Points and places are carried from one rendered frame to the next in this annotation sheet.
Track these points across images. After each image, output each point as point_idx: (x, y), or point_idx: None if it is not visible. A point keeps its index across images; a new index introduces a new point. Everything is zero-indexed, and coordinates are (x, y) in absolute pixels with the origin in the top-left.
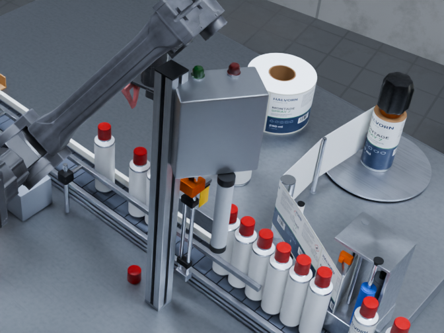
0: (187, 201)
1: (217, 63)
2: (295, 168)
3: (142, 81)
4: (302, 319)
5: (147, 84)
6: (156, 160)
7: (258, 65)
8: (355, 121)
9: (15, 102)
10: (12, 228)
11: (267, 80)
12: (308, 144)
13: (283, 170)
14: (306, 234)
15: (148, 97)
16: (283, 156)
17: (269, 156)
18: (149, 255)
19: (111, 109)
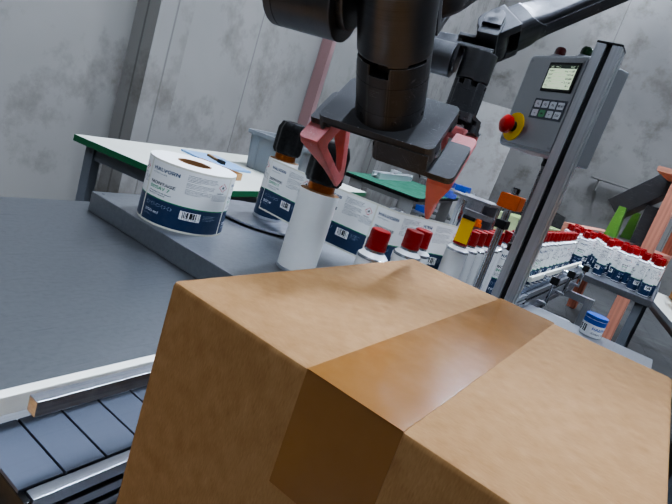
0: (508, 223)
1: (6, 219)
2: (368, 208)
3: (473, 113)
4: (483, 288)
5: (476, 115)
6: (574, 163)
7: (177, 163)
8: (292, 172)
9: (128, 364)
10: None
11: (210, 171)
12: (237, 228)
13: (280, 249)
14: (440, 234)
15: (474, 132)
16: (258, 242)
17: (260, 247)
18: (513, 302)
19: (94, 315)
